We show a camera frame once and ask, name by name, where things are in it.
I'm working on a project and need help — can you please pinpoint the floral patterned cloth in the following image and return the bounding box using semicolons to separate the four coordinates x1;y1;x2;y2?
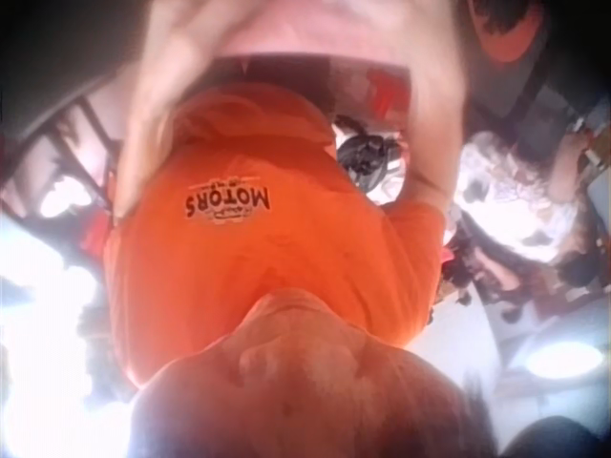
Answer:
453;131;581;263

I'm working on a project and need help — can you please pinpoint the dark metal rack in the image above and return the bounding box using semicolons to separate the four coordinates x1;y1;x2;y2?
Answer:
0;78;123;220

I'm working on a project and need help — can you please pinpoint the white round plate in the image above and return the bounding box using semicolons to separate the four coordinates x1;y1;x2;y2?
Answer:
522;341;605;381

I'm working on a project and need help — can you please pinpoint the black cable bundle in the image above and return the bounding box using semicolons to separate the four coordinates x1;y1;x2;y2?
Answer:
336;116;407;192

